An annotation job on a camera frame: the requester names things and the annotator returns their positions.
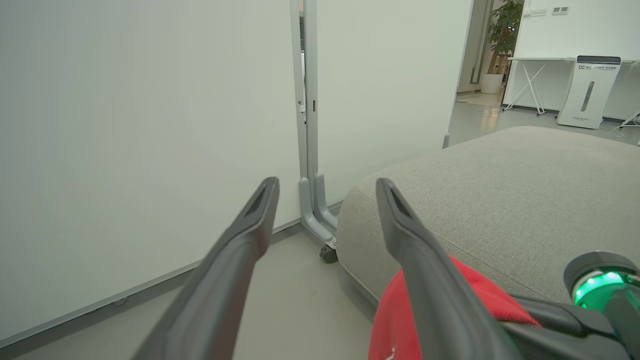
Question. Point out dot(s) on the grey metal partition leg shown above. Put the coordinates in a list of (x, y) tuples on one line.
[(322, 205), (312, 220)]

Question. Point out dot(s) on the black caster wheel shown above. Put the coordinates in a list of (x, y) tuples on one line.
[(328, 254)]

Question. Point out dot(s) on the white standing air purifier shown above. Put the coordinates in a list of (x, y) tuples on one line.
[(587, 92)]

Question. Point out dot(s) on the narrow white partition panel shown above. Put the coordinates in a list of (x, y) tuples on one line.
[(390, 90)]

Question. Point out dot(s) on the green potted plant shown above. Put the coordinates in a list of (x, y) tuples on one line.
[(505, 35)]

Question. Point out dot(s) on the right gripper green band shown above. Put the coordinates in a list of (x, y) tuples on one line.
[(600, 285)]

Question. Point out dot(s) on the white wall switch plate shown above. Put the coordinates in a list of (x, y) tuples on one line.
[(560, 10)]

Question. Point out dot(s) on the red clothing item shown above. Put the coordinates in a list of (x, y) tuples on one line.
[(390, 320)]

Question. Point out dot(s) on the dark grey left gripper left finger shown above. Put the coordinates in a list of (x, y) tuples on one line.
[(220, 290)]

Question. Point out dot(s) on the white folding table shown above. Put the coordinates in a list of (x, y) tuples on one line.
[(532, 80)]

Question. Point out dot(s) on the white plant pot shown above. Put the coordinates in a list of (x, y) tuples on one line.
[(491, 83)]

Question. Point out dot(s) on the wide white partition panel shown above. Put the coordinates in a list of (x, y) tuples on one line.
[(150, 125)]

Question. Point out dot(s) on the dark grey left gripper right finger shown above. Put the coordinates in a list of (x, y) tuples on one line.
[(435, 300)]

